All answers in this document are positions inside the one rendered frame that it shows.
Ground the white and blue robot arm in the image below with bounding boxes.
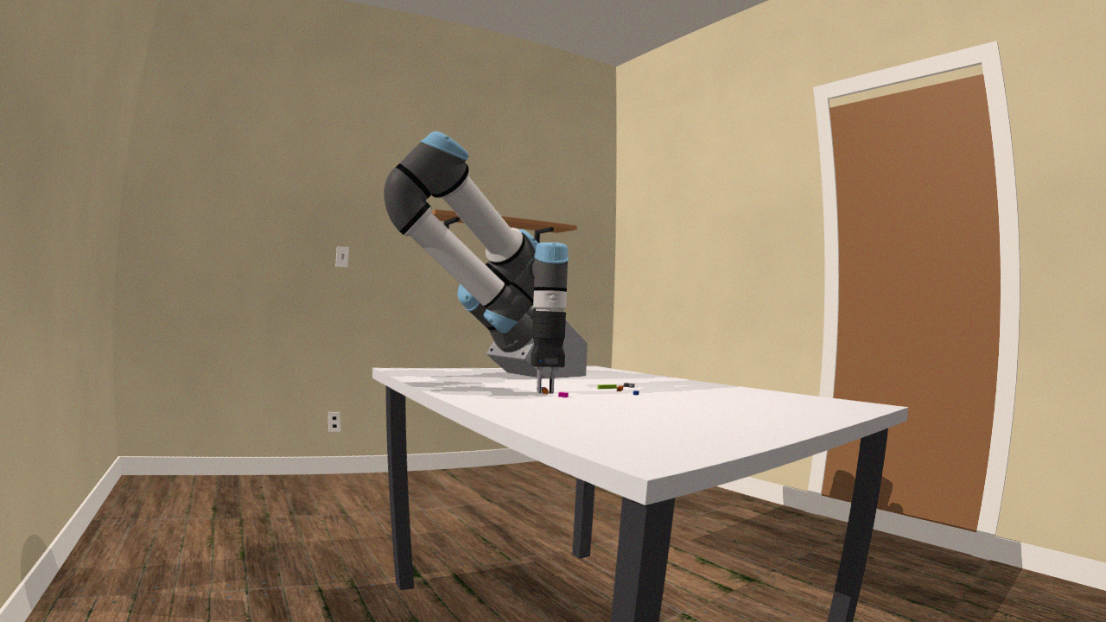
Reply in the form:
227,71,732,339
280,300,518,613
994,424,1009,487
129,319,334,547
384,131,568,352

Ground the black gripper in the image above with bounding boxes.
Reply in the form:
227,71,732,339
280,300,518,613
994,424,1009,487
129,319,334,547
531,290,567,393

